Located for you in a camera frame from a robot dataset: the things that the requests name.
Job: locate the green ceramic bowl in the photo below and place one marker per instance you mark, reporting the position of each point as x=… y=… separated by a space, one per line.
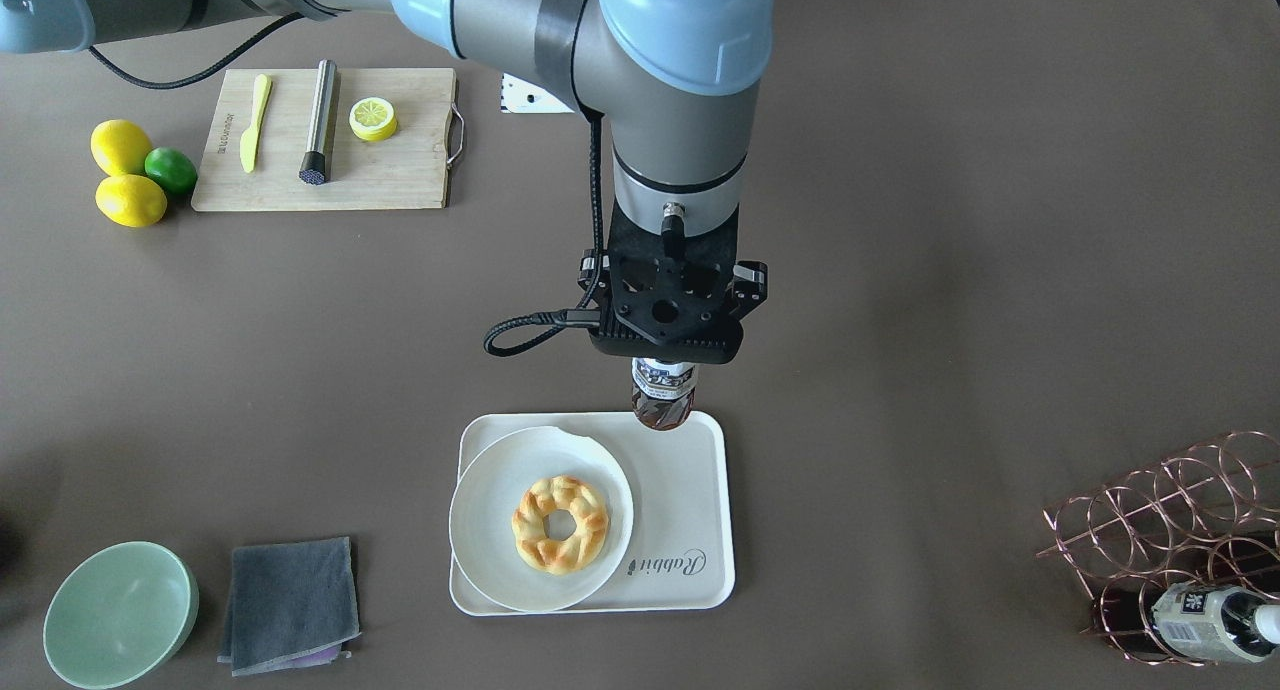
x=121 y=613

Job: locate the green lime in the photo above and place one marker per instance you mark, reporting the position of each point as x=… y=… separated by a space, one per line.
x=173 y=170

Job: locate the copper wire bottle rack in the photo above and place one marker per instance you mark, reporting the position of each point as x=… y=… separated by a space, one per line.
x=1205 y=514

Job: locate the yellow lemon lower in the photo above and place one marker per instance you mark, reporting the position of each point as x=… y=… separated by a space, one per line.
x=132 y=201

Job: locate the half lemon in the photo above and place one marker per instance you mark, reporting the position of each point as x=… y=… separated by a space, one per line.
x=373 y=119

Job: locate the yellow lemon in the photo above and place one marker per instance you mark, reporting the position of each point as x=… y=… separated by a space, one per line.
x=120 y=147
x=132 y=201

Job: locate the braided ring pastry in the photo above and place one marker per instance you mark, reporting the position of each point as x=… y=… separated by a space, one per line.
x=560 y=525

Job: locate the tea bottle white cap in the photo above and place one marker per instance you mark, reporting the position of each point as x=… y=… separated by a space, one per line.
x=663 y=391

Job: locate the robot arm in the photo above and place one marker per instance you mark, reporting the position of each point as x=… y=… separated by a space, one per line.
x=675 y=79

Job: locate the white serving tray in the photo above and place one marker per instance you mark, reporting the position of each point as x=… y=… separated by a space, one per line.
x=680 y=555

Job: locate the yellow plastic knife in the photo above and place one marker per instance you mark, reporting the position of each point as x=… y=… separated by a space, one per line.
x=249 y=141

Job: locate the bamboo cutting board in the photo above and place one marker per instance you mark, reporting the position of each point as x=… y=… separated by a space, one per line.
x=405 y=172

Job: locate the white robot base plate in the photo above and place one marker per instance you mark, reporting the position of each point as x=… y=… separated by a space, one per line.
x=520 y=96

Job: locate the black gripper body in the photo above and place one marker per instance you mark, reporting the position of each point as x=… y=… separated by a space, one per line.
x=752 y=281

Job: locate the grey folded cloth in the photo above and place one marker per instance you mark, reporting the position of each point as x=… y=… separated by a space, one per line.
x=290 y=605

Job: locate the white round plate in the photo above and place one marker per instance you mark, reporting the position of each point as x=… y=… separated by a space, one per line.
x=489 y=491

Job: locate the steel muddler black tip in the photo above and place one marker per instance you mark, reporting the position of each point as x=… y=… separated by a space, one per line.
x=314 y=169

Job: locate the yellow lemon upper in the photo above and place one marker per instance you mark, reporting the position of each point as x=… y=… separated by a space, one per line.
x=120 y=147

